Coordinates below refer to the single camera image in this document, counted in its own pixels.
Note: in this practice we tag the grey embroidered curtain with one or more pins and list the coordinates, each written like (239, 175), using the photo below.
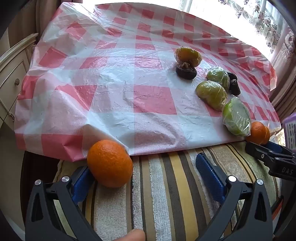
(288, 53)

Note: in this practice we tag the person's left hand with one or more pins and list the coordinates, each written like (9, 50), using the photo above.
(130, 235)

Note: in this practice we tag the cream wooden cabinet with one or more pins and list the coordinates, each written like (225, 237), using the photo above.
(13, 69)

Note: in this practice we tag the pale yellow cut fruit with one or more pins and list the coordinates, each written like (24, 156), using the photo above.
(187, 55)

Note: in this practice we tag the yellow-green fruit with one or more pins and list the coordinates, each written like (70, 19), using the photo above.
(211, 95)

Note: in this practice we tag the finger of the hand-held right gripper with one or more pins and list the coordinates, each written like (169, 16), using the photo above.
(256, 150)
(275, 146)

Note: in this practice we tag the floral lace curtain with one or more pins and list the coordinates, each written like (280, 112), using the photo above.
(266, 20)

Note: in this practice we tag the striped towel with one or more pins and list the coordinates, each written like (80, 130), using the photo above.
(161, 197)

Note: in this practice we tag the red checked plastic tablecloth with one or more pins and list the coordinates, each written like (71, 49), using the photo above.
(115, 69)

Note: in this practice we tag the purple-edged white cardboard box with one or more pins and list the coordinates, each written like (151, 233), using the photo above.
(290, 132)

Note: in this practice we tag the dark brown water chestnut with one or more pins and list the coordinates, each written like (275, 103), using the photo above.
(234, 87)
(186, 73)

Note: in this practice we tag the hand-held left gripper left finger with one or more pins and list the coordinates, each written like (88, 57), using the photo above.
(81, 185)

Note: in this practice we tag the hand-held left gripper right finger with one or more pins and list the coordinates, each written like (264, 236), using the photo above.
(209, 171)

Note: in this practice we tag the green cut fruit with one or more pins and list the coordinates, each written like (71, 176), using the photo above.
(237, 118)

